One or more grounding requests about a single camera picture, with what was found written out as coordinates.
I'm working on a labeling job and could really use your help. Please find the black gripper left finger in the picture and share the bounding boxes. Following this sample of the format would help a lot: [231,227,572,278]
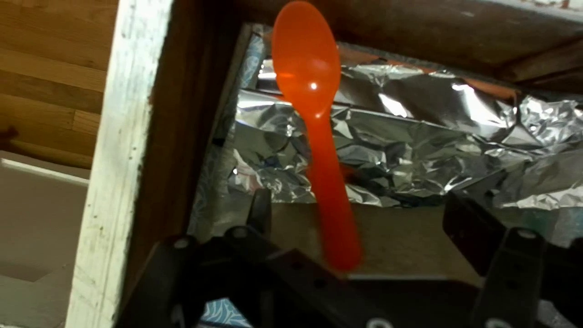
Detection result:
[115,187,379,328]

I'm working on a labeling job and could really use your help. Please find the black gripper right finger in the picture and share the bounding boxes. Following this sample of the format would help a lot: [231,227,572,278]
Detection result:
[441,180,583,328]

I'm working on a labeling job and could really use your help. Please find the orange plastic spoon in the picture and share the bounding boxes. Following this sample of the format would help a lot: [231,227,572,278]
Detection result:
[270,0,364,273]

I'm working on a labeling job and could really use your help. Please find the white wooden drawer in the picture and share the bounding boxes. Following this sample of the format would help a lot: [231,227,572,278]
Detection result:
[62,0,583,328]

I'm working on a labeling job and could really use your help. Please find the crumpled aluminium foil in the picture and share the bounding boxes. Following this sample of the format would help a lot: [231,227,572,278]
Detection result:
[208,25,583,215]

